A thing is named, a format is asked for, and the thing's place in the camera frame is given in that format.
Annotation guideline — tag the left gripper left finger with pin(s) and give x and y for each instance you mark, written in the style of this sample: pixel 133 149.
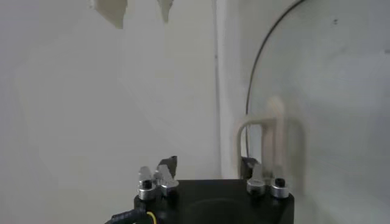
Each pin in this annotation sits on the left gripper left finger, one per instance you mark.
pixel 164 179

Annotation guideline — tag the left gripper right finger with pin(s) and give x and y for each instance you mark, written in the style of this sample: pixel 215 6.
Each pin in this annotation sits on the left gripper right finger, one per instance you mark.
pixel 256 182

